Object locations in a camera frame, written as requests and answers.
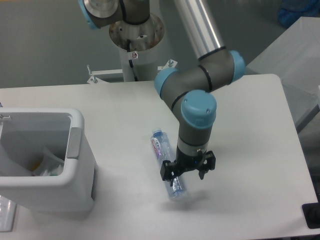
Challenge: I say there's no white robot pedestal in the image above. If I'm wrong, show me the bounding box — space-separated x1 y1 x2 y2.
109 13 165 82

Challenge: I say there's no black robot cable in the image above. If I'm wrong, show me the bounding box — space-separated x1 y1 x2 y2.
126 38 139 82

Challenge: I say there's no grey covered table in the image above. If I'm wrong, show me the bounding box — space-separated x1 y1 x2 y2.
246 17 320 132

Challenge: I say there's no clear plastic water bottle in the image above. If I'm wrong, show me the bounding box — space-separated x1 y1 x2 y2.
150 127 187 201

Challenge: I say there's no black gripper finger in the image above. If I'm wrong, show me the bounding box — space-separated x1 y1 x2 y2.
160 160 183 187
197 150 216 180

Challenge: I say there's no black device at edge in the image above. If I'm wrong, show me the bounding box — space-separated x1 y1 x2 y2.
302 202 320 229

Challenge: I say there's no white trash can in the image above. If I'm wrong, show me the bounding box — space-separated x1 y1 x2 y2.
0 107 98 212

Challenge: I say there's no white paper packaging trash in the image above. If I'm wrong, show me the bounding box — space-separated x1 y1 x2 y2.
32 147 65 177

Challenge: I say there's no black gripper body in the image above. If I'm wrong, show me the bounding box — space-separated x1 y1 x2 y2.
175 147 208 175

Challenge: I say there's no yellow trash in bin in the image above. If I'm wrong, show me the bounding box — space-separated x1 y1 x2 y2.
30 161 41 172

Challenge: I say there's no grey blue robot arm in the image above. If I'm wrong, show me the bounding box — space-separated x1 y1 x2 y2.
79 0 246 183

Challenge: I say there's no blue bag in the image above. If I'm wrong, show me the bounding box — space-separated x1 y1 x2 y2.
277 0 320 28

